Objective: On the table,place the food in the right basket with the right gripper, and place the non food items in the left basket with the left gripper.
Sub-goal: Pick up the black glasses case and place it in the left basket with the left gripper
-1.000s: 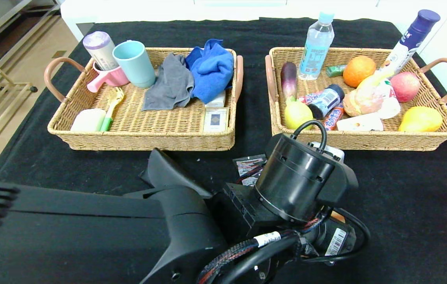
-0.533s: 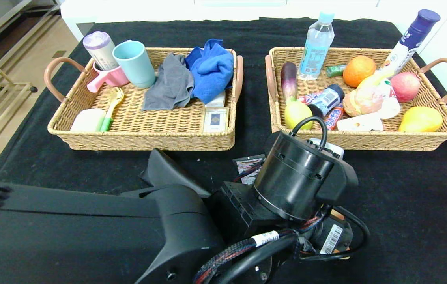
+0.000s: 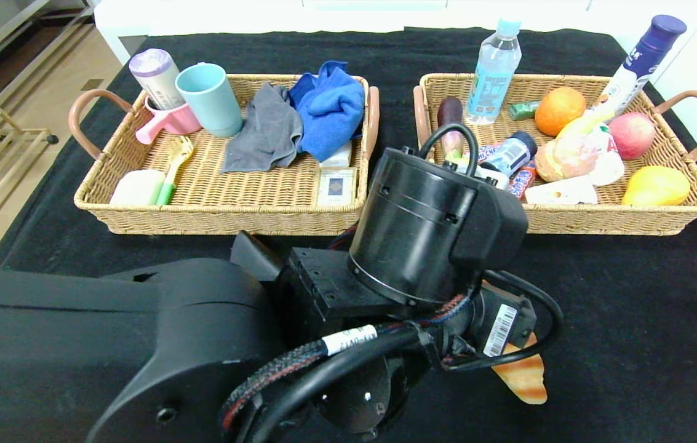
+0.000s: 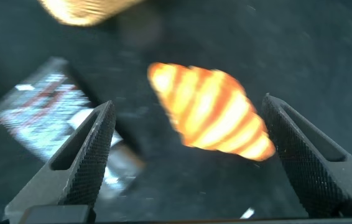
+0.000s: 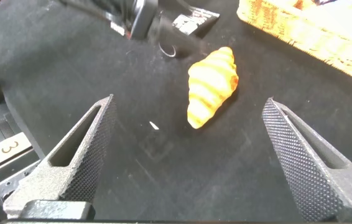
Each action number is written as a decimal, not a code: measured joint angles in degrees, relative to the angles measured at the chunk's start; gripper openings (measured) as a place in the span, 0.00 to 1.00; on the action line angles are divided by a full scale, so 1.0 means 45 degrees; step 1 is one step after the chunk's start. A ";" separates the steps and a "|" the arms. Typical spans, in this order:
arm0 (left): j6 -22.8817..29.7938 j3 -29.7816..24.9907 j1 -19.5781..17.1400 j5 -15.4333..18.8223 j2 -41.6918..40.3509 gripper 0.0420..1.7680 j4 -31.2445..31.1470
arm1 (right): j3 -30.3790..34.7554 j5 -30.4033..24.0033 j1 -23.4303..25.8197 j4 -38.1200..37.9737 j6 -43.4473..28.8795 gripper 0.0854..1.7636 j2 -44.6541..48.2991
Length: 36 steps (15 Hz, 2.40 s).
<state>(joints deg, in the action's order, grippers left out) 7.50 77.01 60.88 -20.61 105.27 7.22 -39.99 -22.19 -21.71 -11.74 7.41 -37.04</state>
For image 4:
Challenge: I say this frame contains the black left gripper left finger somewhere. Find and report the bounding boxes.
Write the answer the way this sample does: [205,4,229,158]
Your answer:
[4,100,117,218]

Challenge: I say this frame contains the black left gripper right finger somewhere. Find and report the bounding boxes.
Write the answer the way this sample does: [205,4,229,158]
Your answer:
[261,92,352,218]

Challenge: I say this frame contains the black cosmetic tube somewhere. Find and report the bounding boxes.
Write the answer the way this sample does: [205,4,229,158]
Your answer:
[0,57,146,200]

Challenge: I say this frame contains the striped golden croissant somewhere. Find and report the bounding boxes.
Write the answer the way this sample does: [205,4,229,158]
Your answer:
[147,62,276,162]

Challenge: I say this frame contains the black table cloth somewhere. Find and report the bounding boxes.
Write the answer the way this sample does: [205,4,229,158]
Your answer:
[0,0,352,224]

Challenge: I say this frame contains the woven wicker basket brown handles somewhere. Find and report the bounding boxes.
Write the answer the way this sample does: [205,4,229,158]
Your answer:
[37,0,146,27]

